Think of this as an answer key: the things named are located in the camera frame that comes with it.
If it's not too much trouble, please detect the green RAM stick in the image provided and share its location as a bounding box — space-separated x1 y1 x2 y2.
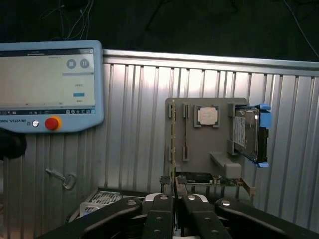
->
171 99 178 179

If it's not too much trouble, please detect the black graphics card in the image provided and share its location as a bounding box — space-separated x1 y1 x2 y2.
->
177 171 256 198

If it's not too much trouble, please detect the white perforated box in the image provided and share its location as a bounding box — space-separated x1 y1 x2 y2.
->
66 186 150 224

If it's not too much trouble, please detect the grey parts rack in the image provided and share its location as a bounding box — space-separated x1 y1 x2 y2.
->
164 97 250 185

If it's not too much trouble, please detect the silver metal key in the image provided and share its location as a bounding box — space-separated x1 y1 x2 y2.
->
45 168 77 191

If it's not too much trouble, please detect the silver CPU chip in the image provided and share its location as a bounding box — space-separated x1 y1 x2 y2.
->
197 106 220 126

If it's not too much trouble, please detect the blue-grey robot teach pendant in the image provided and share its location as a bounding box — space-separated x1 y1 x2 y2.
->
0 39 104 134

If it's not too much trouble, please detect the hard disk with blue bracket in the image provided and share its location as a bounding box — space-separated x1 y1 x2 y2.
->
230 103 272 168

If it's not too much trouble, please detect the black teach pendant cable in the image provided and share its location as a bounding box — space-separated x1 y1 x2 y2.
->
0 128 27 160

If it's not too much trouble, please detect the thin white cable bundle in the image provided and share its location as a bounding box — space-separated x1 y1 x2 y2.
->
41 0 95 41

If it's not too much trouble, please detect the thin grey cable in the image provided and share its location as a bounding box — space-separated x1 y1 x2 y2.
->
283 0 319 58

